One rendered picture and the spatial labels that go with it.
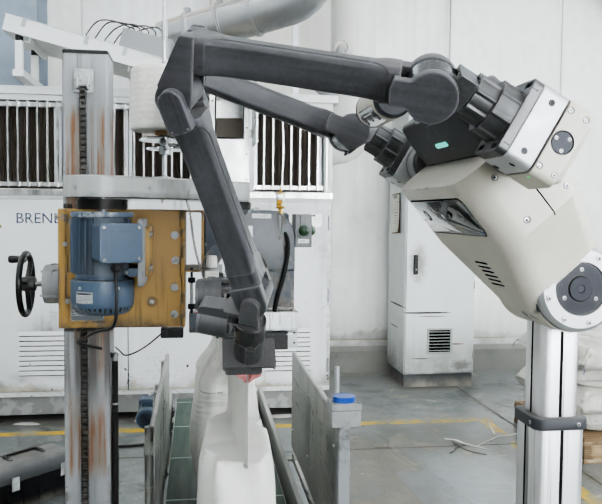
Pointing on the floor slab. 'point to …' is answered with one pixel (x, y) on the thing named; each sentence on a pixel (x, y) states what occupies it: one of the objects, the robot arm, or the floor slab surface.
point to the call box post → (343, 465)
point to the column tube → (102, 82)
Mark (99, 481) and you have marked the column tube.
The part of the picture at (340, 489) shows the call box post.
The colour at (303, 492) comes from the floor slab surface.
